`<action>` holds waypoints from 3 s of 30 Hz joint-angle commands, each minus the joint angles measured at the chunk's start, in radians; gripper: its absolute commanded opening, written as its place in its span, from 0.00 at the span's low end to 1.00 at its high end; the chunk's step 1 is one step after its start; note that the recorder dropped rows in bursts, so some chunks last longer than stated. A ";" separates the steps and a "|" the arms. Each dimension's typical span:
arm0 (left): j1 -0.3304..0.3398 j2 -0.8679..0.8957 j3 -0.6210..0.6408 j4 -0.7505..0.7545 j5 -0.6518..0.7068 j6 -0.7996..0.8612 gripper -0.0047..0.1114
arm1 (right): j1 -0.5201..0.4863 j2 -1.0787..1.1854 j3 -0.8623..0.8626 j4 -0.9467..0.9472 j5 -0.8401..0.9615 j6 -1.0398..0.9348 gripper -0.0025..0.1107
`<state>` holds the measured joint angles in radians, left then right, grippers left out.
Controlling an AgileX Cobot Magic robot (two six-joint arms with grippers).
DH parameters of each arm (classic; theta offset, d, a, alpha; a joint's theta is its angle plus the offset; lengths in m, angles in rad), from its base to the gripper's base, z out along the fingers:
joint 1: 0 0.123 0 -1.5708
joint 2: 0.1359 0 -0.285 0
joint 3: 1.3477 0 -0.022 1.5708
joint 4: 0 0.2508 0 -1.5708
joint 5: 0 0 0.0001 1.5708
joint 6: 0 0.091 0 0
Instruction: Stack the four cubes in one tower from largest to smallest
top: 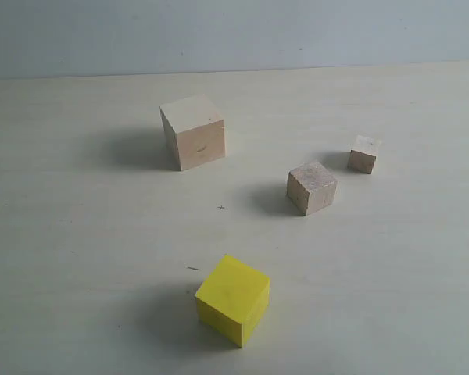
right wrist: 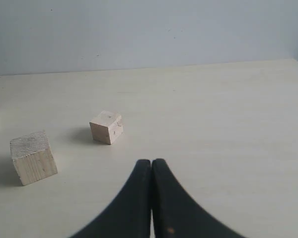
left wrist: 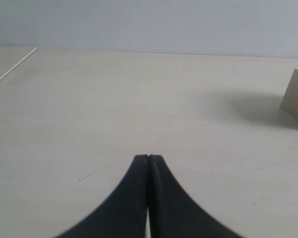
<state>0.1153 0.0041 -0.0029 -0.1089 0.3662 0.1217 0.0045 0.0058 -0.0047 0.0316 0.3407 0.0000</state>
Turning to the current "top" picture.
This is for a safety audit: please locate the large wooden cube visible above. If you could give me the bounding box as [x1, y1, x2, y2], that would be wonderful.
[159, 95, 226, 171]

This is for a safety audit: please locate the medium wooden cube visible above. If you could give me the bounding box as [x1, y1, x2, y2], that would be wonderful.
[286, 160, 338, 216]

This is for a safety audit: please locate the yellow cube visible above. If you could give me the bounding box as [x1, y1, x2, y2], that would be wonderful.
[195, 255, 270, 348]

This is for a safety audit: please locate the small wooden cube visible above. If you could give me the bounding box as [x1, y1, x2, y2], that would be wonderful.
[347, 135, 381, 174]

